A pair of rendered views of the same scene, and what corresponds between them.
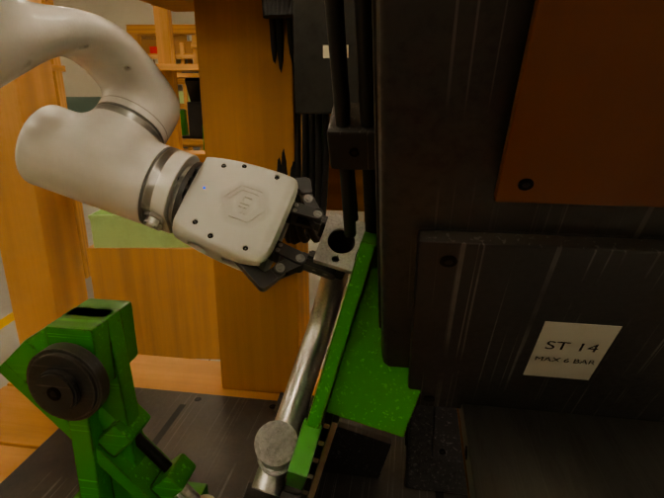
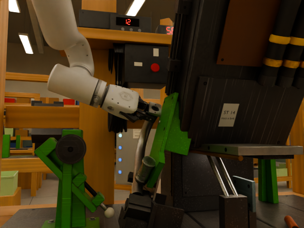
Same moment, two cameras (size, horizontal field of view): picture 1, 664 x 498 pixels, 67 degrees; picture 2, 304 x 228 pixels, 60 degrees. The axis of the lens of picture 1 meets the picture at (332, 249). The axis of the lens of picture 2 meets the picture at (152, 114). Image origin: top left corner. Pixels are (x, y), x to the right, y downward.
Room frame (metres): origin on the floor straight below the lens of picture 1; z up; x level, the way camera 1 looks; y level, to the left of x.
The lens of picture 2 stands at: (-0.29, 0.29, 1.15)
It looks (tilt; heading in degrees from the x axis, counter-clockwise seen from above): 5 degrees up; 339
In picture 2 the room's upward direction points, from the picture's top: straight up
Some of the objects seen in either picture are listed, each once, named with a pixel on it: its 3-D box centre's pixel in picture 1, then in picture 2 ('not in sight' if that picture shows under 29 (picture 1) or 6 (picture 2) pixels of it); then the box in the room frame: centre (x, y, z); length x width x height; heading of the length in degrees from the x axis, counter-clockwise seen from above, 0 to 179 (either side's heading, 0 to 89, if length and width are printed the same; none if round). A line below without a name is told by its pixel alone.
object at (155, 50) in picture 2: (369, 50); (144, 67); (0.68, -0.05, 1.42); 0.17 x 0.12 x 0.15; 81
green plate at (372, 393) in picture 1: (376, 333); (173, 130); (0.41, -0.04, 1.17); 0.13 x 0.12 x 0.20; 81
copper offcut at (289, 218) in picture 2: not in sight; (291, 224); (0.27, -0.33, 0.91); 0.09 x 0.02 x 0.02; 142
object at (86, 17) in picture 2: not in sight; (98, 23); (0.72, 0.13, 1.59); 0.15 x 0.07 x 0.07; 81
